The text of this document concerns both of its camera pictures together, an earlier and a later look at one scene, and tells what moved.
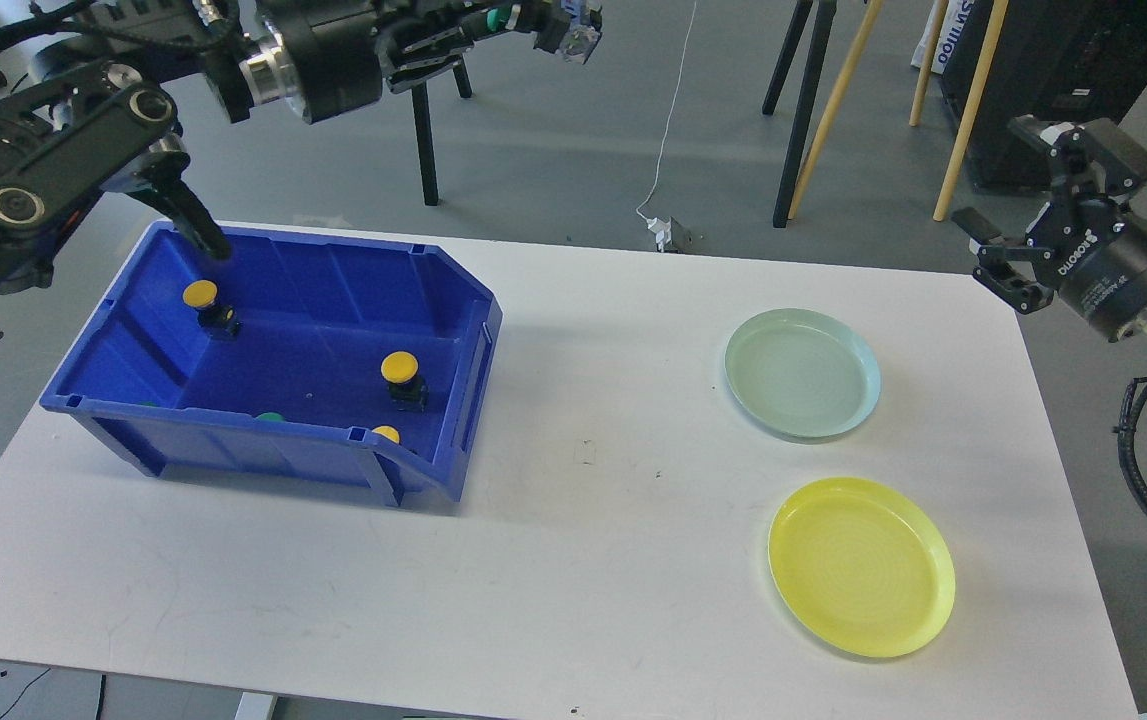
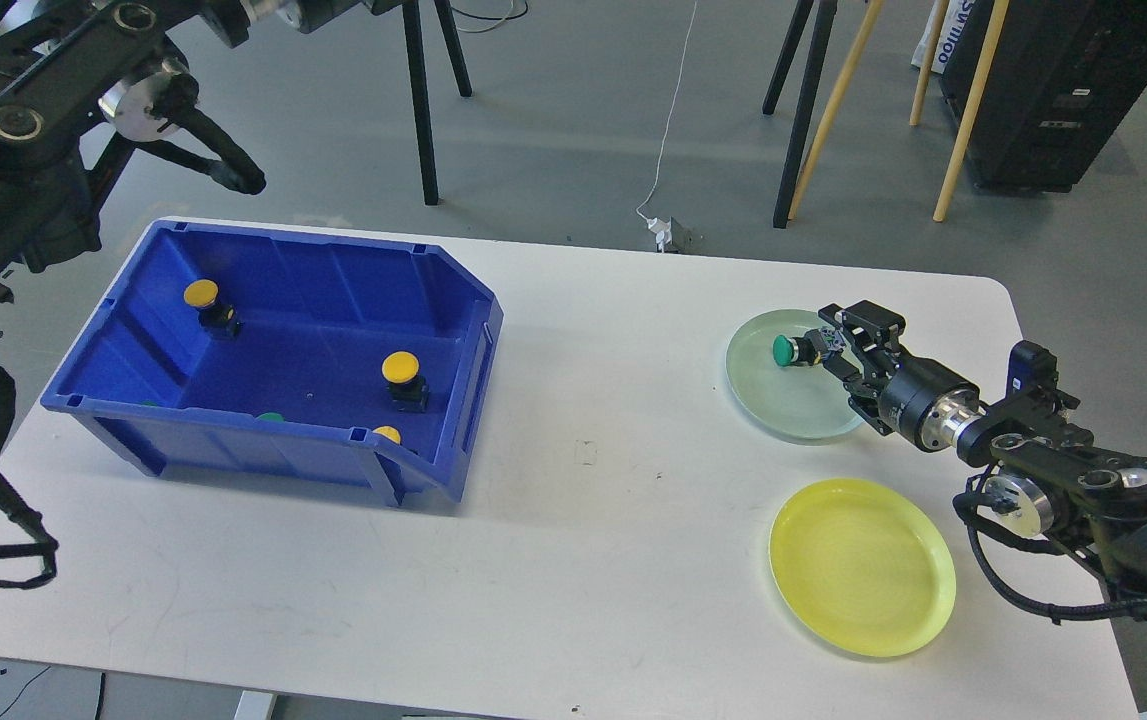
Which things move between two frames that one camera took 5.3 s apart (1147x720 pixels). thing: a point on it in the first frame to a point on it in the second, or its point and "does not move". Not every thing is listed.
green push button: x=578 y=41 to x=809 y=349
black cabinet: x=1070 y=59 does not move
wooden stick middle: x=939 y=10 does not move
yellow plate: x=864 y=565 does not move
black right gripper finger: x=998 y=269 to x=862 y=394
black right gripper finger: x=1102 y=151 to x=871 y=327
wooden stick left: x=836 y=103 does not move
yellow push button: x=407 y=390 does not move
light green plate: x=802 y=373 does not move
